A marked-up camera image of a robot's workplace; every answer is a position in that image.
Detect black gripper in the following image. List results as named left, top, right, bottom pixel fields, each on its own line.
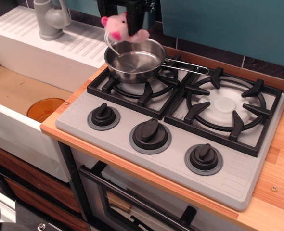
left=97, top=0, right=155, bottom=36

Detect pink stuffed pig toy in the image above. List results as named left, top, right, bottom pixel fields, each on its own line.
left=101, top=12, right=150, bottom=55

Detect stainless steel pan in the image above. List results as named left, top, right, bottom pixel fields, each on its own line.
left=104, top=38, right=209, bottom=84

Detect grey toy faucet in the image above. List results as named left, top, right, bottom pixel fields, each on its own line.
left=33, top=0, right=71, bottom=40

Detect black left burner grate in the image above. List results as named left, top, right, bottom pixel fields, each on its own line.
left=87, top=55, right=188, bottom=120

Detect black burner grate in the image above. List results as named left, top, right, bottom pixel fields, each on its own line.
left=164, top=67, right=283, bottom=157
left=87, top=55, right=188, bottom=120

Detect black left stove knob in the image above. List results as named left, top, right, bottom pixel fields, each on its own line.
left=87, top=103, right=121, bottom=131

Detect black stove knob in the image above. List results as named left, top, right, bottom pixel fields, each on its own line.
left=184, top=143, right=223, bottom=176
left=87, top=103, right=121, bottom=131
left=129, top=118, right=172, bottom=155

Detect white toy sink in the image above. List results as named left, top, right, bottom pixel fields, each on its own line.
left=0, top=6, right=106, bottom=182

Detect orange plastic bowl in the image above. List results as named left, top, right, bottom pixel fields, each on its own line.
left=26, top=98, right=65, bottom=123

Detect black middle stove knob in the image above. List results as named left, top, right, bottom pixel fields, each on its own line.
left=129, top=118, right=172, bottom=155

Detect white right burner cap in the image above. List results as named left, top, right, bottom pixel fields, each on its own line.
left=198, top=87, right=251, bottom=127

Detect teal cabinet right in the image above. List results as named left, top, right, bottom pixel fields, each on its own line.
left=160, top=0, right=284, bottom=66

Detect grey toy stove top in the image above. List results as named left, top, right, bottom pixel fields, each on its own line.
left=55, top=90, right=284, bottom=210

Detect black right burner grate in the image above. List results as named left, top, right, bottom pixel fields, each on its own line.
left=164, top=67, right=283, bottom=157

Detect black right stove knob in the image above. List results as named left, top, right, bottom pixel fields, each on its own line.
left=184, top=143, right=223, bottom=176

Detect toy oven door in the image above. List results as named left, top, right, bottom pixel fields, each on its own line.
left=78, top=158, right=219, bottom=231

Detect wooden drawer fronts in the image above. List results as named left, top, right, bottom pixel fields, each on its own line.
left=0, top=148, right=90, bottom=231

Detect black oven door handle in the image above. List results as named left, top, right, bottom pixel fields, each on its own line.
left=78, top=165, right=193, bottom=231

